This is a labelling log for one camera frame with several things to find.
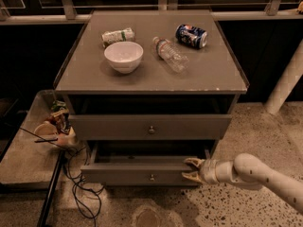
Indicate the metal window railing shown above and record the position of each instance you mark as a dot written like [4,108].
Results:
[25,12]

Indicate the grey drawer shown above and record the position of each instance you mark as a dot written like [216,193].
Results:
[143,163]
[150,126]

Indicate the grey top drawer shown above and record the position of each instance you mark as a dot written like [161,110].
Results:
[150,126]

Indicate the grey drawer cabinet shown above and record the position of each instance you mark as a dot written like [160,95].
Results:
[211,84]

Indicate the white bowl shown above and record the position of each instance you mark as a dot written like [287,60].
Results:
[124,57]

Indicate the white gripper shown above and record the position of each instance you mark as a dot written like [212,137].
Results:
[208,171]

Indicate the grey side tray table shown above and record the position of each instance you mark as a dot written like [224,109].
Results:
[27,164]

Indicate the white green crushed can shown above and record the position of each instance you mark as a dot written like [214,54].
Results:
[123,35]

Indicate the blue soda can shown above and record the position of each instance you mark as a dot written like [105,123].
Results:
[191,35]

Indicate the white diagonal post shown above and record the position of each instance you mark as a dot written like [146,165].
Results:
[289,78]

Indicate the clear plastic water bottle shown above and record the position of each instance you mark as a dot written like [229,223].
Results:
[170,54]

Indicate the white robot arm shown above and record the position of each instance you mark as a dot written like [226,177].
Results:
[248,172]

